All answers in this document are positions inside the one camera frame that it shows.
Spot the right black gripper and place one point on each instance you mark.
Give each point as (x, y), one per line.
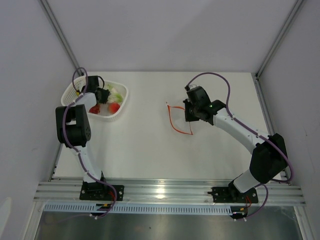
(188, 117)

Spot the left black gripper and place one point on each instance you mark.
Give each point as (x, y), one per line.
(106, 93)

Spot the green white toy cabbage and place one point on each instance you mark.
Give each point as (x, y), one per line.
(114, 95)

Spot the clear red zip bag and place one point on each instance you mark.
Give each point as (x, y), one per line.
(176, 115)

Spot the red toy tomato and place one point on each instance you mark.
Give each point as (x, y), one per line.
(113, 107)

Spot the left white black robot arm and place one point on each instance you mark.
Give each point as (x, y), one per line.
(73, 126)

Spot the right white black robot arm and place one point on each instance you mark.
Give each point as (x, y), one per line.
(267, 151)

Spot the white perforated plastic basket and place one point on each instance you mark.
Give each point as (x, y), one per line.
(90, 100)

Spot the red toy grape bunch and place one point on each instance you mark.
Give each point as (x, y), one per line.
(95, 109)

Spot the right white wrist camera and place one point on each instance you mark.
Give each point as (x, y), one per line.
(190, 87)

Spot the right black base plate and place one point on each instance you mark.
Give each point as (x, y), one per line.
(226, 195)

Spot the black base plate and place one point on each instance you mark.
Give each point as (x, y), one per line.
(101, 193)
(226, 195)

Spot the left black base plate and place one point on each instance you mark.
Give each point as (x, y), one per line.
(101, 193)

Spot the left aluminium frame post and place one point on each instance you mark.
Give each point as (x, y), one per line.
(53, 21)

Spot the aluminium frame post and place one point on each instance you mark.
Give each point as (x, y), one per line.
(280, 37)
(53, 21)

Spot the aluminium mounting rail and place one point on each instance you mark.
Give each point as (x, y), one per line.
(167, 191)

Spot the white slotted cable duct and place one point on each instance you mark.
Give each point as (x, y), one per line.
(132, 208)

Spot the right aluminium frame post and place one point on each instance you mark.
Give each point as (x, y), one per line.
(280, 37)

